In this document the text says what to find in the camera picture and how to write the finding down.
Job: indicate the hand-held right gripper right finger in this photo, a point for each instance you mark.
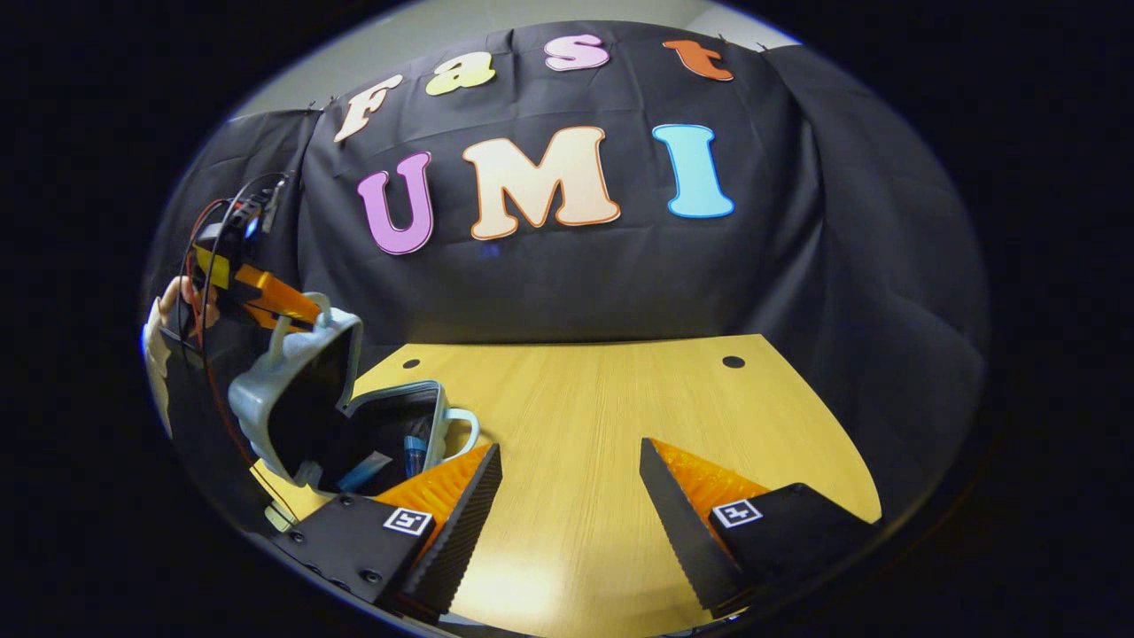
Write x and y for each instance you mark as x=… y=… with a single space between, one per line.
x=682 y=536

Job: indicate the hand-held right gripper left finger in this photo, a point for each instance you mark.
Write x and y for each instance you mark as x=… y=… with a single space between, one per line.
x=461 y=540

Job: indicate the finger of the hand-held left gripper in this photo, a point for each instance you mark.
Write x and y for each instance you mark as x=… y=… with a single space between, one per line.
x=283 y=295
x=266 y=317

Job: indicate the light blue suitcase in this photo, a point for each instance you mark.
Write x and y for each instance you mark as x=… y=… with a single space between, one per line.
x=257 y=399

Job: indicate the small teal bottle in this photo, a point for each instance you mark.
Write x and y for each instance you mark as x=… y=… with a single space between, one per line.
x=363 y=472

